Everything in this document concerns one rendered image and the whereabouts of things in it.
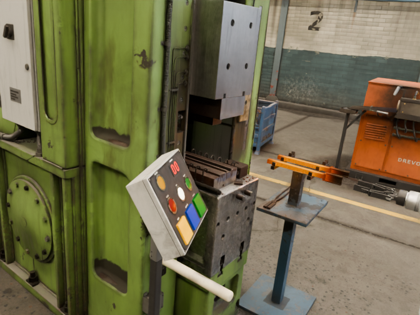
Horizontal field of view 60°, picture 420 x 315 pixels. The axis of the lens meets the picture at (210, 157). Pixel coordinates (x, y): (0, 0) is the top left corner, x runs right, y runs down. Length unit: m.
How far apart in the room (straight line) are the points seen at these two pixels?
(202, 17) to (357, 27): 7.67
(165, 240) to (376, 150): 4.19
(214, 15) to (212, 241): 1.03
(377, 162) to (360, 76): 4.25
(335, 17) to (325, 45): 0.62
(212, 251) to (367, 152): 3.59
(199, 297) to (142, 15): 1.41
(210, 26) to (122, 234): 1.08
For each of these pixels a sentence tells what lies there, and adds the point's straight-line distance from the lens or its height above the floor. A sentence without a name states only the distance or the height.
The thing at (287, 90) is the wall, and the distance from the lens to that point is 9.58.
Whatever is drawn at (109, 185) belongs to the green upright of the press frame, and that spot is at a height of 0.88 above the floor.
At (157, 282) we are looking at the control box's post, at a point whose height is 0.70.
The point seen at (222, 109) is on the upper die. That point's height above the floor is 1.32.
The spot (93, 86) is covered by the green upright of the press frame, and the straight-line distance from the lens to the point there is 1.80.
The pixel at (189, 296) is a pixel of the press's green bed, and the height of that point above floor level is 0.28.
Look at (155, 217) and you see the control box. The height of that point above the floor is 1.07.
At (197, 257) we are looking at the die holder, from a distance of 1.98.
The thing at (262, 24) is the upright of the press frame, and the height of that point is 1.71.
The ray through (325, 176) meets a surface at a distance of 1.99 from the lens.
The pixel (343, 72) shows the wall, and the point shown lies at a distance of 9.21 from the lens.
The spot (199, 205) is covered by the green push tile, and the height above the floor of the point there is 1.01.
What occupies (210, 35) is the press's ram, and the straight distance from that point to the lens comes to 1.62.
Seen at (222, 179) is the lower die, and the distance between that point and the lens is 1.81.
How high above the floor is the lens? 1.63
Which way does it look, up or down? 19 degrees down
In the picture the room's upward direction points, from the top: 5 degrees clockwise
